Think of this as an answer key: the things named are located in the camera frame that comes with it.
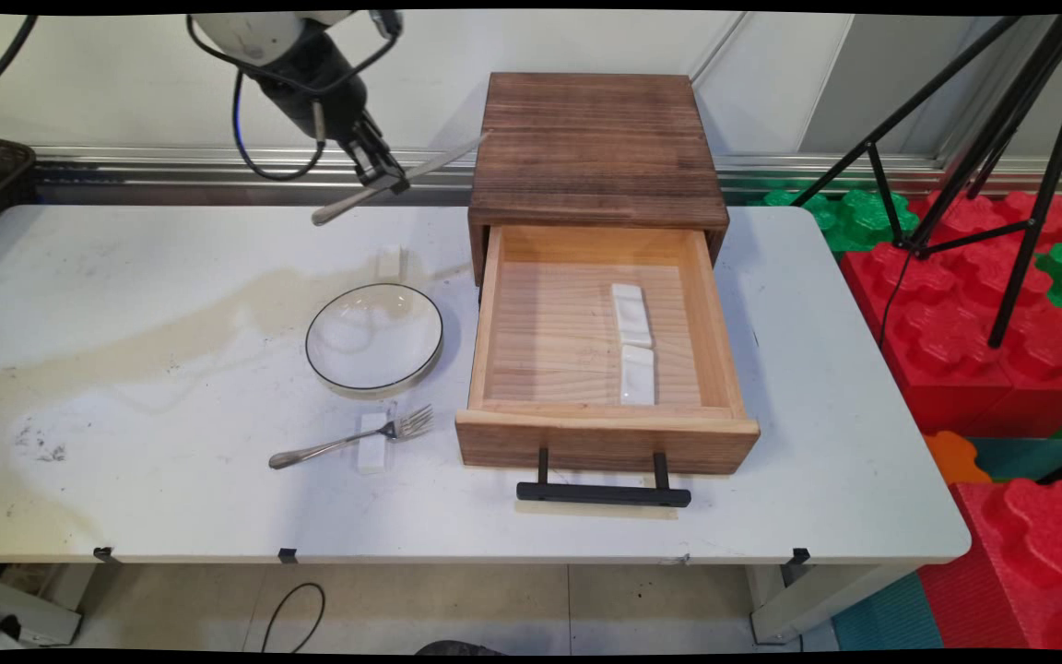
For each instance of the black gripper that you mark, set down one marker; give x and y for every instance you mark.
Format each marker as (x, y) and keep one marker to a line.
(319, 83)

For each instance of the silver table knife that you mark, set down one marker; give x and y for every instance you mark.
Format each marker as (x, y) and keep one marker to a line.
(347, 207)

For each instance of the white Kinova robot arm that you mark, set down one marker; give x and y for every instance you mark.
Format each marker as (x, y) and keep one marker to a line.
(254, 32)

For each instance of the white ceramic cutlery rest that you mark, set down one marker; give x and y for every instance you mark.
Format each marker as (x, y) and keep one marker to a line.
(371, 458)
(638, 376)
(390, 263)
(631, 314)

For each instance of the white plate with black rim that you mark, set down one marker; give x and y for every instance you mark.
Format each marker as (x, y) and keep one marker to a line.
(374, 337)

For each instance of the dark wooden drawer cabinet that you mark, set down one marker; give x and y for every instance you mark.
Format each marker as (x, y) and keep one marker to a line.
(595, 148)

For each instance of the silver fork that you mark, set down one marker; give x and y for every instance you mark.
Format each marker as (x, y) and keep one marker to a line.
(328, 448)

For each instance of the white table leg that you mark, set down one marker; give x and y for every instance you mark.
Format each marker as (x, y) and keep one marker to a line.
(24, 609)
(798, 604)

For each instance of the orange foam piece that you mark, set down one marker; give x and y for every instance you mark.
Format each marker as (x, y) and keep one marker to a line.
(953, 458)

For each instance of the black tripod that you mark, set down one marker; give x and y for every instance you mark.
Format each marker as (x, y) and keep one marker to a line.
(1034, 221)

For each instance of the teal foam mat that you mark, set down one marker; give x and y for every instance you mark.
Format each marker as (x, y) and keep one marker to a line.
(886, 618)

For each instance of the black silver wrist camera box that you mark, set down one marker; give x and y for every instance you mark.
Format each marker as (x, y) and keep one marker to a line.
(386, 23)

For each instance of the aluminium wall rail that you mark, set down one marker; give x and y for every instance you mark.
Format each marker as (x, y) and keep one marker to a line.
(171, 171)

